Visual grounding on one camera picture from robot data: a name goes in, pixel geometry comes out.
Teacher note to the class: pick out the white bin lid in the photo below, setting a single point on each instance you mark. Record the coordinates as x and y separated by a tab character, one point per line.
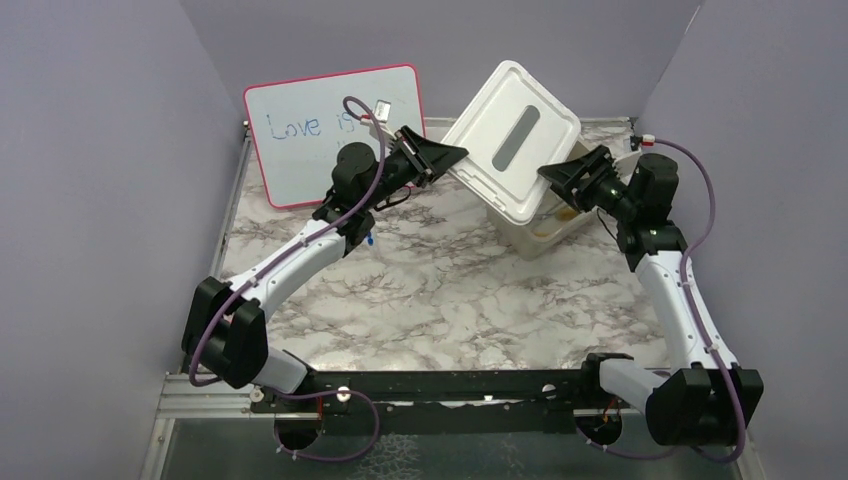
512	127

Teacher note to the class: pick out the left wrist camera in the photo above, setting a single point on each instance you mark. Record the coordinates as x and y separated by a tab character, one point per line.
383	123

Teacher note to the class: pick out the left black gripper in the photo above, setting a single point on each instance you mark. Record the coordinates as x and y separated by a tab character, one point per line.
426	157

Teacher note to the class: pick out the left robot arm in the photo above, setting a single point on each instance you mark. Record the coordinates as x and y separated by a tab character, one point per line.
226	335

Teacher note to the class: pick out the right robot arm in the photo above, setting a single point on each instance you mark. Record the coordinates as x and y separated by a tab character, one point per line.
708	399

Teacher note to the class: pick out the pink framed whiteboard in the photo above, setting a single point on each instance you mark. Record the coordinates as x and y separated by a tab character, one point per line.
299	125

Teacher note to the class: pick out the beige plastic bin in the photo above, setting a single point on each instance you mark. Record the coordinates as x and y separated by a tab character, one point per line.
554	220

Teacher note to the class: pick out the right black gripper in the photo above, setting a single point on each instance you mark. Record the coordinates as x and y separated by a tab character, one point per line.
567	178

